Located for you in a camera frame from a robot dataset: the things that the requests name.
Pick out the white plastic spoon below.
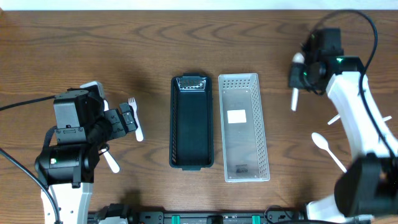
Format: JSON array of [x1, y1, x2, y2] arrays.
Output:
[[311, 133, 347, 173], [291, 52, 305, 111], [382, 116, 392, 122]]

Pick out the white plastic spoon diagonal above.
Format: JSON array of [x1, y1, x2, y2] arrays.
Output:
[[327, 114, 340, 125]]

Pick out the white plastic utensil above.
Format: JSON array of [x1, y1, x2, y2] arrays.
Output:
[[103, 100, 109, 111]]

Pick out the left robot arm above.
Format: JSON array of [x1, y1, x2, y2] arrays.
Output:
[[35, 88, 137, 223]]

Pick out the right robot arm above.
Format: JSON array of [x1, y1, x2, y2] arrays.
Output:
[[288, 28, 397, 223]]

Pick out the clear plastic basket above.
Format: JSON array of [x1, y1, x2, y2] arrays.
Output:
[[218, 73, 271, 183]]

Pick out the black plastic basket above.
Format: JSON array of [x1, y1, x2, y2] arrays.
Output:
[[169, 73, 214, 171]]

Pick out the right black cable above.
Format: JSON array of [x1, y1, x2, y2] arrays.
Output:
[[306, 9, 398, 156]]

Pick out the black cable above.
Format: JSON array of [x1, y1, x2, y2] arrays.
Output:
[[0, 95, 63, 224], [306, 9, 398, 156]]

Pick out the left black cable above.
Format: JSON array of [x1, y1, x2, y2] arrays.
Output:
[[0, 95, 63, 224]]

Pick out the black mounting rail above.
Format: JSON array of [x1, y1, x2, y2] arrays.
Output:
[[87, 204, 307, 224]]

